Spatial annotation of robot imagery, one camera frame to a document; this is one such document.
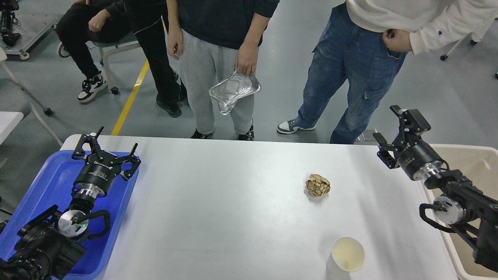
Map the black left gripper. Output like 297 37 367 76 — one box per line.
71 127 141 199

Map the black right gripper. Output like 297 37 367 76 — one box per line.
372 105 445 181

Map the white paper cup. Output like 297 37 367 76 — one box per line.
326 236 366 275

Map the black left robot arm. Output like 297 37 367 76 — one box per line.
1 135 141 280

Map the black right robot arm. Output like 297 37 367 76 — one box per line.
373 105 498 271

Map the metal floor plate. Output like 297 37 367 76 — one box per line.
355 129 378 142

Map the blue plastic tray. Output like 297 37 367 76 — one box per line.
0 150 139 280

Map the crumpled brown paper ball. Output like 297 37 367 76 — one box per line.
305 174 331 198

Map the grey chair top right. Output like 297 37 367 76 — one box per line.
440 19 498 61

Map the person in blue jeans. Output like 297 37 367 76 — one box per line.
276 0 497 145

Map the white side table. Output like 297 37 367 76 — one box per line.
0 111 24 144

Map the grey office chair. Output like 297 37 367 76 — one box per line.
92 32 140 95

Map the grey chair at left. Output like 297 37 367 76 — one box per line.
0 49 63 146

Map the person in black clothes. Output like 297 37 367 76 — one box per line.
54 0 188 118

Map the silver foil tray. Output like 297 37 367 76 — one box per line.
209 71 261 115

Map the person in grey sweatpants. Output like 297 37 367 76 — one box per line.
167 0 279 139

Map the black equipment on cart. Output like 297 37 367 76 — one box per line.
0 0 59 60

